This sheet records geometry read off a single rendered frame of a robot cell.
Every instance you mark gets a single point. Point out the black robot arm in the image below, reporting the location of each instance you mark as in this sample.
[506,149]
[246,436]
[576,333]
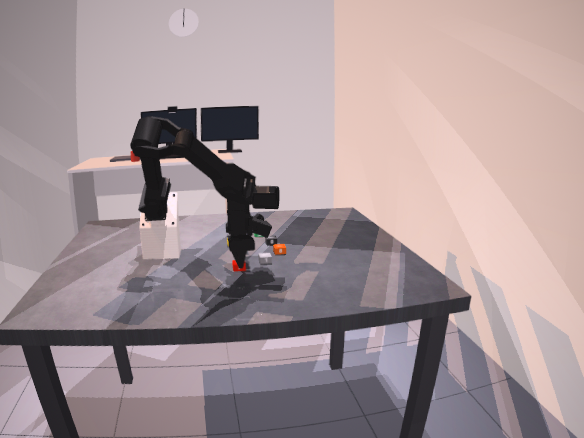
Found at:
[228,178]

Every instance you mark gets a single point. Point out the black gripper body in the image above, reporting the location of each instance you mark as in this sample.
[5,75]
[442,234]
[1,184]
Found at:
[237,228]

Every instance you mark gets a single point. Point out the orange block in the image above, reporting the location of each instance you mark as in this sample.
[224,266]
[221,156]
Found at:
[279,249]

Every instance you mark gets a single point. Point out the red block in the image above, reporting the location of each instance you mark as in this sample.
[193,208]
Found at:
[236,268]

